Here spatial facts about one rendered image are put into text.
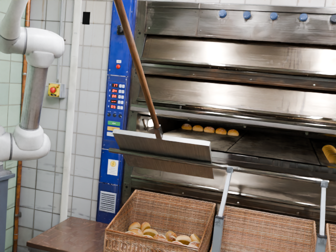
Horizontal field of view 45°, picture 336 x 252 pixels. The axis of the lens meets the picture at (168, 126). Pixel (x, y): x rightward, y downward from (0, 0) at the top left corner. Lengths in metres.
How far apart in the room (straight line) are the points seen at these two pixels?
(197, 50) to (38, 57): 1.02
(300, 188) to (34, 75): 1.66
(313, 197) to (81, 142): 1.57
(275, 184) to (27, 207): 1.81
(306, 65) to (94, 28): 1.40
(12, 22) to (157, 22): 1.09
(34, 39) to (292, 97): 1.49
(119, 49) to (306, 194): 1.50
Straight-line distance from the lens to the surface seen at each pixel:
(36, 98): 2.23
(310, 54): 2.57
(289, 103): 2.54
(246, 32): 2.60
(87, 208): 2.99
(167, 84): 2.67
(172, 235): 2.60
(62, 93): 2.92
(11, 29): 1.98
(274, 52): 2.57
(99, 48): 2.84
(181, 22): 2.68
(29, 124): 2.30
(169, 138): 2.17
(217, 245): 2.11
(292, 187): 2.61
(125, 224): 2.69
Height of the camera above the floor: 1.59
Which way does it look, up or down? 6 degrees down
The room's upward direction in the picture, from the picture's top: 5 degrees clockwise
